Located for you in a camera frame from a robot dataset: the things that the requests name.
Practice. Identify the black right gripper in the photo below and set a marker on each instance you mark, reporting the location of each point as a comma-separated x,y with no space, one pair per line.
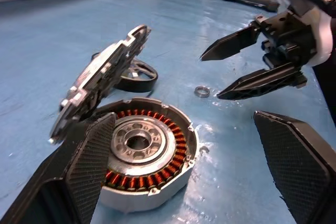
288,37

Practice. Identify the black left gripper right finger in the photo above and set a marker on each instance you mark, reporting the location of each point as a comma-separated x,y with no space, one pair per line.
302,171

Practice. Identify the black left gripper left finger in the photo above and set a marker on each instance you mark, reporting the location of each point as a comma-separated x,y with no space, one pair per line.
84,171

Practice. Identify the black spoked rotor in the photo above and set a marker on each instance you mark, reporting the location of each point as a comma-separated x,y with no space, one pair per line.
136,85

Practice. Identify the silver motor housing lid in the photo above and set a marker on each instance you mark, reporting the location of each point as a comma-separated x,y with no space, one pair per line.
105,72

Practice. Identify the motor housing with copper windings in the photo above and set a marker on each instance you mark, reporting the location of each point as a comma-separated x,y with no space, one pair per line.
147,142

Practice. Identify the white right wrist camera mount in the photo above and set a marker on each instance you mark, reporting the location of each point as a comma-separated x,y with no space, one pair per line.
325,40

